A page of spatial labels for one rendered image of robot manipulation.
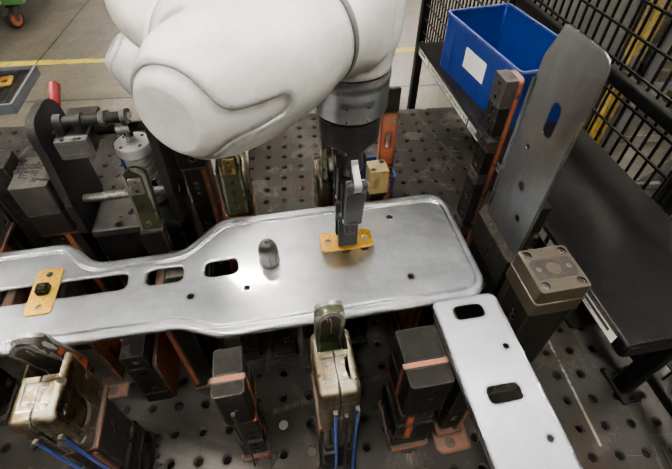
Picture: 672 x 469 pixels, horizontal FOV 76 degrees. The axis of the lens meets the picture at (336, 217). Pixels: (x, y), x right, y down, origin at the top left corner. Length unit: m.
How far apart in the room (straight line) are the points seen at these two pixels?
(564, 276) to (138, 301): 0.62
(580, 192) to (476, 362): 0.39
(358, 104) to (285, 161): 0.90
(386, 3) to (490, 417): 0.48
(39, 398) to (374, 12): 0.56
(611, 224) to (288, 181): 0.83
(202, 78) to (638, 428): 0.97
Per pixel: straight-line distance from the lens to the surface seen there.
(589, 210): 0.85
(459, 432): 0.91
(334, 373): 0.55
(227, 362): 0.64
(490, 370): 0.64
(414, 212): 0.78
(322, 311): 0.51
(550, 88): 0.64
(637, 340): 0.71
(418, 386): 0.63
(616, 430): 1.03
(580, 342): 1.09
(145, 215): 0.81
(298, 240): 0.73
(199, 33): 0.31
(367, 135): 0.52
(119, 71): 1.33
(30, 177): 0.88
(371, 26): 0.41
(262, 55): 0.31
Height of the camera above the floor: 1.55
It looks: 47 degrees down
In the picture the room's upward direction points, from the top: straight up
